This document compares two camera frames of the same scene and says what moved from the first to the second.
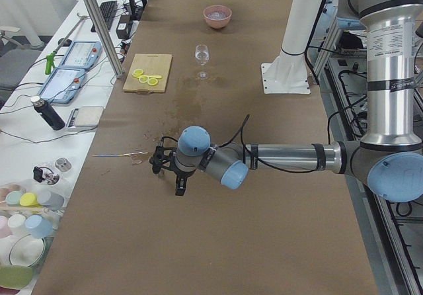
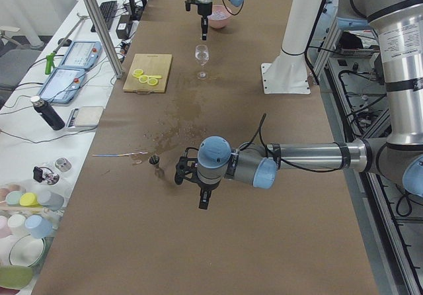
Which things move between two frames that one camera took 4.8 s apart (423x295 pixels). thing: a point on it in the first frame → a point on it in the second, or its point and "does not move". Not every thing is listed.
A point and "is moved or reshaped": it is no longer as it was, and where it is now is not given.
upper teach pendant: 82,54 does not move
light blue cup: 39,227 does not move
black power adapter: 124,26 does not move
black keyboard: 108,10 does not move
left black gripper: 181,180 → 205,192
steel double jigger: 162,173 is moved or reshaped
